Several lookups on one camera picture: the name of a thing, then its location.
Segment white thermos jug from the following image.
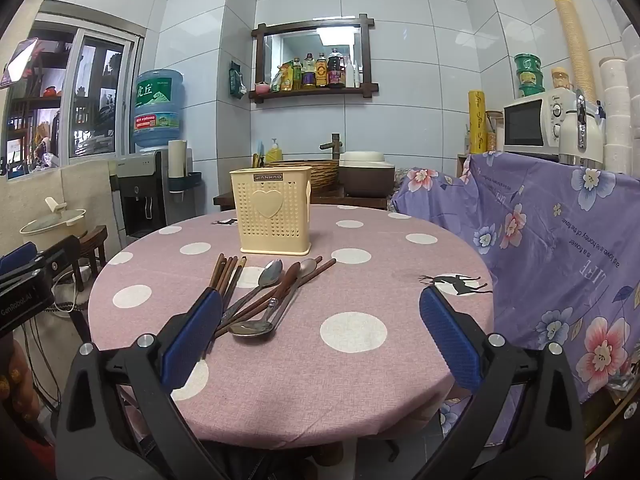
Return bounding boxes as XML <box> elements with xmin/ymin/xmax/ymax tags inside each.
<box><xmin>558</xmin><ymin>91</ymin><xmax>606</xmax><ymax>167</ymax></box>

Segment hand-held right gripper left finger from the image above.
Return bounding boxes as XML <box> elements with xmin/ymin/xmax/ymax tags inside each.
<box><xmin>54</xmin><ymin>287</ymin><xmax>226</xmax><ymax>480</ymax></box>

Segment cream plastic utensil holder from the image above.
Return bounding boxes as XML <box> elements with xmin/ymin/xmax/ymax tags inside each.
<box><xmin>229</xmin><ymin>165</ymin><xmax>313</xmax><ymax>256</ymax></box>

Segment blue water jug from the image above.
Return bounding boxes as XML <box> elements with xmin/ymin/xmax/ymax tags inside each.
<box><xmin>131</xmin><ymin>69</ymin><xmax>186</xmax><ymax>153</ymax></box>

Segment stack of green bowls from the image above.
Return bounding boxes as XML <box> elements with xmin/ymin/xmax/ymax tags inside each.
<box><xmin>514</xmin><ymin>53</ymin><xmax>545</xmax><ymax>98</ymax></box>

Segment wicker basin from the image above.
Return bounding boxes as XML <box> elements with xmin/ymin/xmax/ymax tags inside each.
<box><xmin>262</xmin><ymin>159</ymin><xmax>343</xmax><ymax>193</ymax></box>

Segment brown bowl with lid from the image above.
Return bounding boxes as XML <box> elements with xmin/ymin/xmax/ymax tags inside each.
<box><xmin>338</xmin><ymin>151</ymin><xmax>396</xmax><ymax>198</ymax></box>

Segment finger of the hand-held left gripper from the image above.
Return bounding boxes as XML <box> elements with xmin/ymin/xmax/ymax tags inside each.
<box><xmin>0</xmin><ymin>241</ymin><xmax>40</xmax><ymax>277</ymax></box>
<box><xmin>30</xmin><ymin>235</ymin><xmax>82</xmax><ymax>291</ymax></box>

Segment cream pot with lid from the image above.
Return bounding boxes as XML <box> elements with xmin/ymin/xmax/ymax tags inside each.
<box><xmin>20</xmin><ymin>196</ymin><xmax>88</xmax><ymax>238</ymax></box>

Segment yellow roll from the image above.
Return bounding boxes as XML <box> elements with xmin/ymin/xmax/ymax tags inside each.
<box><xmin>467</xmin><ymin>90</ymin><xmax>488</xmax><ymax>155</ymax></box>

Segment wooden faucet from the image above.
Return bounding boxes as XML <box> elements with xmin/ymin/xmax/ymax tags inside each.
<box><xmin>320</xmin><ymin>133</ymin><xmax>346</xmax><ymax>161</ymax></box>

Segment brown wooden chopstick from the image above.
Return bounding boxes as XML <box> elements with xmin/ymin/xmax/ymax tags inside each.
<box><xmin>214</xmin><ymin>258</ymin><xmax>337</xmax><ymax>339</ymax></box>
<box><xmin>220</xmin><ymin>262</ymin><xmax>331</xmax><ymax>333</ymax></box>
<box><xmin>219</xmin><ymin>256</ymin><xmax>236</xmax><ymax>302</ymax></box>
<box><xmin>222</xmin><ymin>256</ymin><xmax>241</xmax><ymax>311</ymax></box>
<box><xmin>204</xmin><ymin>253</ymin><xmax>226</xmax><ymax>295</ymax></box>
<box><xmin>212</xmin><ymin>256</ymin><xmax>231</xmax><ymax>295</ymax></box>

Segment green wall packet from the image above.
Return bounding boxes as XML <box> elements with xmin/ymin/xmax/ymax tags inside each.
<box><xmin>229</xmin><ymin>61</ymin><xmax>247</xmax><ymax>100</ymax></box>

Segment wooden stool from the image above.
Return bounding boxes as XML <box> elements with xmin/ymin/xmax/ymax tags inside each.
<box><xmin>75</xmin><ymin>225</ymin><xmax>108</xmax><ymax>281</ymax></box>

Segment beige cloth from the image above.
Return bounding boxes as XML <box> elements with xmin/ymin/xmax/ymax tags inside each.
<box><xmin>0</xmin><ymin>159</ymin><xmax>121</xmax><ymax>256</ymax></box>

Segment white microwave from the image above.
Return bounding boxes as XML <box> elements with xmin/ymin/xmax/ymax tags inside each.
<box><xmin>502</xmin><ymin>89</ymin><xmax>581</xmax><ymax>157</ymax></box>

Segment wooden framed wall shelf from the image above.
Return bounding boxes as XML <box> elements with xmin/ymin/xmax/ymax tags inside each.
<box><xmin>251</xmin><ymin>16</ymin><xmax>376</xmax><ymax>105</ymax></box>

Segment glass jar with sticks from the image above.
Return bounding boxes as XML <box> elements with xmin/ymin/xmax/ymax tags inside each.
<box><xmin>486</xmin><ymin>111</ymin><xmax>503</xmax><ymax>152</ymax></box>

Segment paper cup holder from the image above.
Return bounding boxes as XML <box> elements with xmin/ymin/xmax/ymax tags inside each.
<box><xmin>167</xmin><ymin>139</ymin><xmax>203</xmax><ymax>195</ymax></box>

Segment purple floral cloth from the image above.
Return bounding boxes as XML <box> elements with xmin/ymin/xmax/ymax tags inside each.
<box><xmin>391</xmin><ymin>152</ymin><xmax>640</xmax><ymax>448</ymax></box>

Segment window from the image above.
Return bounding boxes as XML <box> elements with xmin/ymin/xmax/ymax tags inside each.
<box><xmin>2</xmin><ymin>0</ymin><xmax>146</xmax><ymax>178</ymax></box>

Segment person's left hand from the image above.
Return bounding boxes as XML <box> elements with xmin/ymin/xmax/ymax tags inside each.
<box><xmin>0</xmin><ymin>340</ymin><xmax>43</xmax><ymax>426</ymax></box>

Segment pink polka dot tablecloth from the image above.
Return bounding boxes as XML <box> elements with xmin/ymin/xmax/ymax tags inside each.
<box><xmin>87</xmin><ymin>204</ymin><xmax>496</xmax><ymax>443</ymax></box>

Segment dark soy sauce bottle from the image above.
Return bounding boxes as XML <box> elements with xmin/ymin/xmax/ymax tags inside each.
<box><xmin>327</xmin><ymin>48</ymin><xmax>345</xmax><ymax>88</ymax></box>

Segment stacks of white paper cups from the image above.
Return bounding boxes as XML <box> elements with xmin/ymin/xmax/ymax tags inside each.
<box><xmin>597</xmin><ymin>25</ymin><xmax>640</xmax><ymax>176</ymax></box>

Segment water dispenser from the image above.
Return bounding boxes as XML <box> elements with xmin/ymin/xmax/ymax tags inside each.
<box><xmin>116</xmin><ymin>149</ymin><xmax>171</xmax><ymax>238</ymax></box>

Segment tall stack of beige cups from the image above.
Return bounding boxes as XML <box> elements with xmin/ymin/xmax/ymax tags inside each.
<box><xmin>550</xmin><ymin>0</ymin><xmax>598</xmax><ymax>106</ymax></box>

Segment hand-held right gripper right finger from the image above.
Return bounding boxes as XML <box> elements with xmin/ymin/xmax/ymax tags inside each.
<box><xmin>419</xmin><ymin>285</ymin><xmax>587</xmax><ymax>480</ymax></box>

